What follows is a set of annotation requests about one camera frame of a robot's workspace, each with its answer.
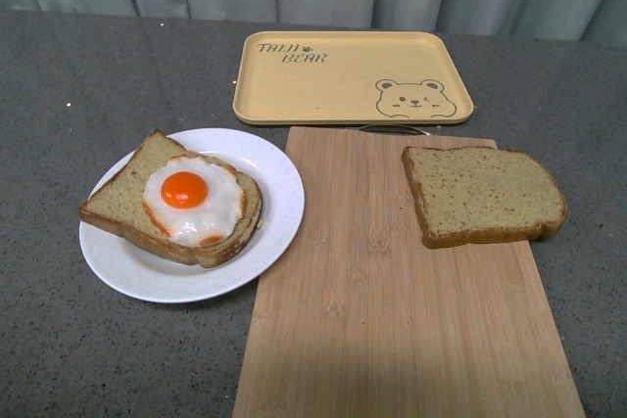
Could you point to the bread slice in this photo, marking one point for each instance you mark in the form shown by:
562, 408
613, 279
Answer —
117, 207
481, 195

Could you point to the white round plate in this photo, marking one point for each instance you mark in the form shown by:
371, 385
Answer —
141, 275

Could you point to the yellow bear serving tray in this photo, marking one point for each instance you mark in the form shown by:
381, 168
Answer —
349, 77

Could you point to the fried egg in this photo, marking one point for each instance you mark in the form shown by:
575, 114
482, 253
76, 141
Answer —
192, 202

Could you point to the bamboo cutting board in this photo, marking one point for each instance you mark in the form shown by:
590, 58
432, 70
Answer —
359, 319

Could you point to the metal cutting board handle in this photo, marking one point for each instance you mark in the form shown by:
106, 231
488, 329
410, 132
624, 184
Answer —
400, 129

